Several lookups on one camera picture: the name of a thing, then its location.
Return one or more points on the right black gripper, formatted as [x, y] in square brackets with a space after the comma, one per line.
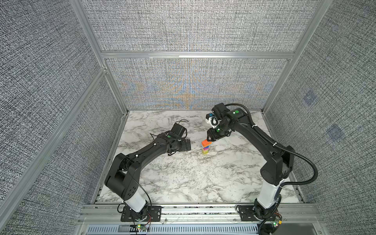
[213, 135]

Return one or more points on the red-orange block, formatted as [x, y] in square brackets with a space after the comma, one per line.
[206, 143]

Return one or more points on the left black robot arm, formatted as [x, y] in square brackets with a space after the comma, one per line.
[123, 177]

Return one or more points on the aluminium front rail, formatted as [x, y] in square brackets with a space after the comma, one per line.
[200, 219]

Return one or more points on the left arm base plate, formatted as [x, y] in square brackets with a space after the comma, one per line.
[128, 215]

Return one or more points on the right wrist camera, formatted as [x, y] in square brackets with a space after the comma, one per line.
[212, 120]

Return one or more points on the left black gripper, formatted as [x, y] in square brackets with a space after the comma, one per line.
[184, 147]

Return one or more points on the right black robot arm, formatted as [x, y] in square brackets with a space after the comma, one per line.
[279, 162]

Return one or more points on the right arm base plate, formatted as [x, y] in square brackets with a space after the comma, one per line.
[245, 212]

